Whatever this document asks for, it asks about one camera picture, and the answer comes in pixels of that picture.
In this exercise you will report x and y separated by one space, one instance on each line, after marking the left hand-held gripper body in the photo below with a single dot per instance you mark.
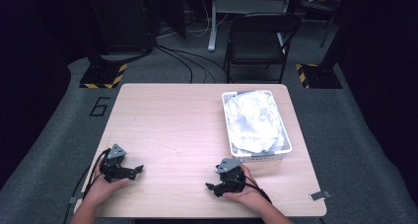
113 166

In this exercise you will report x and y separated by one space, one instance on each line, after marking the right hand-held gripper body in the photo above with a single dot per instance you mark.
231 176

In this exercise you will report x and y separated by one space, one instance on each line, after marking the white plastic basket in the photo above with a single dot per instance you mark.
282 153

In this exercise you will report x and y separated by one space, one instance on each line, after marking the white garment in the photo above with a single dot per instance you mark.
254 122

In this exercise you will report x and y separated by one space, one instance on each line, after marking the person's right hand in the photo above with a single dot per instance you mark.
251 192

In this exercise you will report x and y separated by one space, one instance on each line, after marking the person's left hand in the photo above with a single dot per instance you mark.
103 191

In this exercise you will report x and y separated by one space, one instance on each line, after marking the grey tape strip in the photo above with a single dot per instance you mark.
75 200
320 195

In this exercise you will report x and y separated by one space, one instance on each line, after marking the black stand base striped edge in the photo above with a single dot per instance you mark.
102 76
320 76

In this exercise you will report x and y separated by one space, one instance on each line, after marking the black folding chair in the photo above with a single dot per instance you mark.
263 49

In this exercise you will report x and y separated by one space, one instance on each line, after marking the black cabinet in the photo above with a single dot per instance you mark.
121 20

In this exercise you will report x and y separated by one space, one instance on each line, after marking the dark side table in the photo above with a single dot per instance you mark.
323 0

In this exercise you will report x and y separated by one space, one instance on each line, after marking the white desk frame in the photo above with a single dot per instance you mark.
213 26

